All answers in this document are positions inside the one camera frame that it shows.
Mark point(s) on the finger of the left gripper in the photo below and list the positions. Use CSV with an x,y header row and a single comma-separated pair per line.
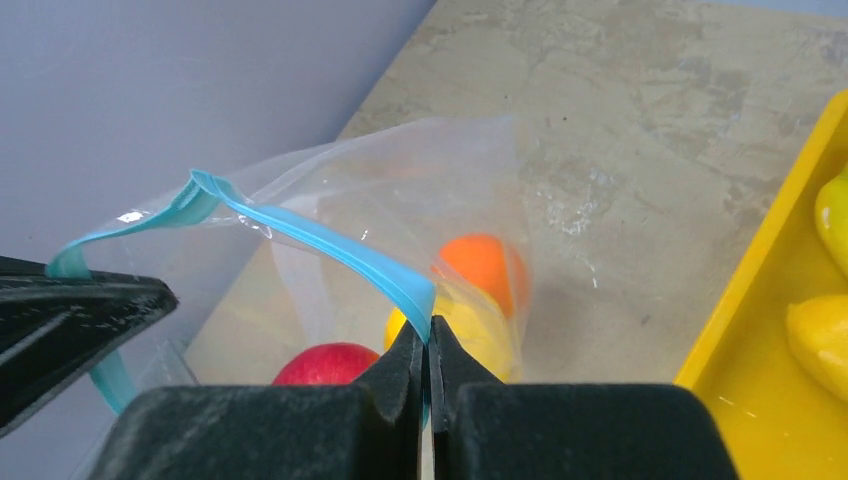
x,y
54,330

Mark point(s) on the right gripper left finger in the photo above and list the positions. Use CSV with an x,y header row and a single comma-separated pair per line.
x,y
369,429

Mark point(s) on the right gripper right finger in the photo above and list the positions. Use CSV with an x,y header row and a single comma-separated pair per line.
x,y
486,429

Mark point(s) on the red apple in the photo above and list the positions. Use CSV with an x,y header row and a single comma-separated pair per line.
x,y
337,363

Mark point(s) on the yellow round fruit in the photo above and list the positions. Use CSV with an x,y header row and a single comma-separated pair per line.
x,y
479,325

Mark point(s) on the orange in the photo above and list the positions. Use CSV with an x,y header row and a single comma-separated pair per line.
x,y
489,263

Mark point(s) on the clear zip top bag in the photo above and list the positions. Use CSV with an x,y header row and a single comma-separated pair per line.
x,y
331,243

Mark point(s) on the yellow plastic tray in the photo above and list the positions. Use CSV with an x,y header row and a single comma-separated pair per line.
x,y
777,422

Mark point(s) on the yellow lemon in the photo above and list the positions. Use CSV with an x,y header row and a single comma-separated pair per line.
x,y
817,338

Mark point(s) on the yellow banana bunch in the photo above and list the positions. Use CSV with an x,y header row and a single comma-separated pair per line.
x,y
830,215

